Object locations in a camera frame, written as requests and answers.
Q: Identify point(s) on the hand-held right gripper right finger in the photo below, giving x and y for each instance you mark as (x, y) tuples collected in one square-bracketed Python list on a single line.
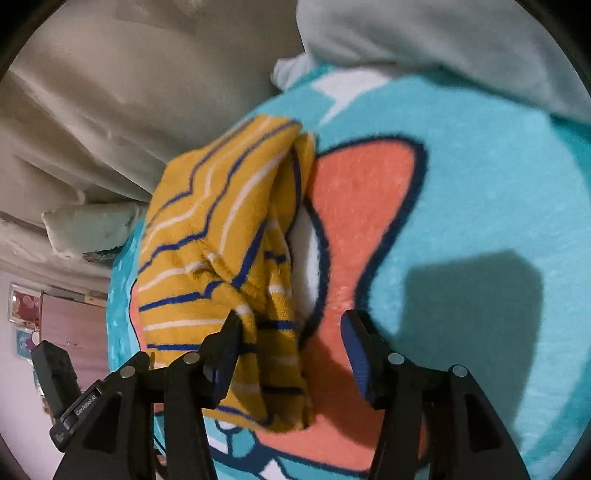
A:
[(358, 355)]

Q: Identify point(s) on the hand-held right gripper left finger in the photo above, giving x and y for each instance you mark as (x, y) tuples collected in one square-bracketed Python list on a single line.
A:
[(225, 364)]

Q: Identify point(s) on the yellow striped sweater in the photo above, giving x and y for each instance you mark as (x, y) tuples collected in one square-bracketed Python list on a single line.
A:
[(194, 221)]

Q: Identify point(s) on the pink wooden door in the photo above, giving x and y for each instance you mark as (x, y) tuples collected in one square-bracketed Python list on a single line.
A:
[(78, 332)]

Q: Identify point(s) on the white printed cushion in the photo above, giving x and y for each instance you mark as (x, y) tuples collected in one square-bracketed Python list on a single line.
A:
[(87, 228)]

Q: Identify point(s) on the teal printed blanket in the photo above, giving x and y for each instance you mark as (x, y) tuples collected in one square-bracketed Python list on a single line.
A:
[(461, 184)]

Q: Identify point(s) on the beige sofa cover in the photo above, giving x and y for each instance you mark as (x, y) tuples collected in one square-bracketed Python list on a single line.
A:
[(115, 92)]

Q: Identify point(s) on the blue wall picture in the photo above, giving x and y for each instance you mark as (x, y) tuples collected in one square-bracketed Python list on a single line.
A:
[(27, 344)]

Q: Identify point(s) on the pink framed wall picture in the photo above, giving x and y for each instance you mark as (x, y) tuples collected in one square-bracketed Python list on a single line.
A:
[(25, 307)]

